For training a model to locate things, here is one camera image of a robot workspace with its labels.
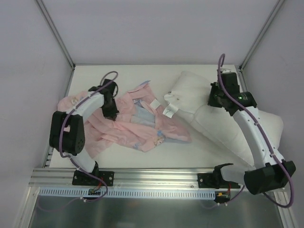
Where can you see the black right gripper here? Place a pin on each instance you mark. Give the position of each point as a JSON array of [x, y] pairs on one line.
[[214, 98]]

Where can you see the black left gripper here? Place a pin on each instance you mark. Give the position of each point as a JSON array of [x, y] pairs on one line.
[[109, 112]]

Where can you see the white pillow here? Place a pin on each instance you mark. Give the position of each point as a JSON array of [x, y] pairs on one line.
[[188, 99]]

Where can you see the blue and pink printed pillowcase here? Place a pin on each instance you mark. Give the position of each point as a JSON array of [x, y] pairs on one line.
[[140, 124]]

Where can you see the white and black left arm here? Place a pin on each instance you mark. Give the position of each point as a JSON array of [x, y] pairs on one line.
[[67, 132]]

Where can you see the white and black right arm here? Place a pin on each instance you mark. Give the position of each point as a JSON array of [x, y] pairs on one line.
[[271, 171]]

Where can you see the shiny metal front plate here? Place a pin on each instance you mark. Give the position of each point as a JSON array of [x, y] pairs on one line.
[[247, 211]]

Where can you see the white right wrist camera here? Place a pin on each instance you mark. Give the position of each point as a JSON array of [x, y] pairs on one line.
[[225, 70]]

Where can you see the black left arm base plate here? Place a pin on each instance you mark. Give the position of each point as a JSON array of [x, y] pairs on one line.
[[82, 179]]

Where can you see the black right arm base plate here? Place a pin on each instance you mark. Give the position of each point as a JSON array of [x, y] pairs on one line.
[[209, 180]]

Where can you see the left aluminium corner post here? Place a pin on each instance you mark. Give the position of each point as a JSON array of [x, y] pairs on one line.
[[50, 23]]

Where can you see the aluminium corner post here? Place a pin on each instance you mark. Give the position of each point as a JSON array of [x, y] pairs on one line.
[[268, 22], [50, 23]]

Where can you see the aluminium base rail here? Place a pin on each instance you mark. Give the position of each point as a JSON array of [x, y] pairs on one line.
[[155, 179]]

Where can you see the white slotted cable duct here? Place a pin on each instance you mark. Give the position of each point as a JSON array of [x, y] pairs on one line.
[[129, 193]]

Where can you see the right aluminium corner post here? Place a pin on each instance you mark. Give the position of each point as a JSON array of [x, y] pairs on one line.
[[268, 22]]

